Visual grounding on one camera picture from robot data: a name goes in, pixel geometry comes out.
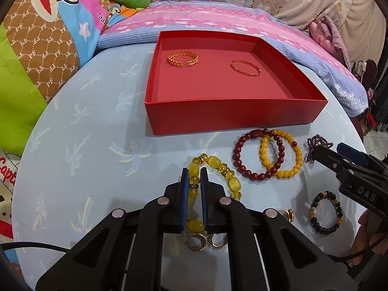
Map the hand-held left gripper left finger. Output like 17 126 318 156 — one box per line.
35 167 190 291

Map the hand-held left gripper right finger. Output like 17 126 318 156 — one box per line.
199 167 357 291

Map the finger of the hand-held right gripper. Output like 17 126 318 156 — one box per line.
336 142 372 168
313 144 350 177

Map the purple bead bracelet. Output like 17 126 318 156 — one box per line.
304 134 334 163

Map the yellow chunky bead bracelet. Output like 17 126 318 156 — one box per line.
185 154 243 240

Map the yellow round bead bracelet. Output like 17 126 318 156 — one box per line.
259 129 304 179

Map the dark red bead bracelet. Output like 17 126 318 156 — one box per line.
232 129 287 181

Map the black and gold bead bracelet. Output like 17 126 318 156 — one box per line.
309 191 344 234

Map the red cardboard box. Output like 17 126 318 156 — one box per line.
145 30 329 136

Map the person's right hand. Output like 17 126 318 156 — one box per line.
348 210 388 263

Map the dark metal stand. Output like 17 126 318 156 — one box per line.
352 57 388 134

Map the pink purple cloth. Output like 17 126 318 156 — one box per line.
309 15 352 67

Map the thin gold bangle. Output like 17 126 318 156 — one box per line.
230 60 262 78

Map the white red printed cloth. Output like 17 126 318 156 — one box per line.
0 148 22 240

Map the pink floral pillow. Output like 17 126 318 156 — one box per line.
95 0 369 117

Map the cartoon monkey quilt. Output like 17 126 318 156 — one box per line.
0 0 149 158

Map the gold chain cuff bracelet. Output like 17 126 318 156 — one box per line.
167 51 201 68

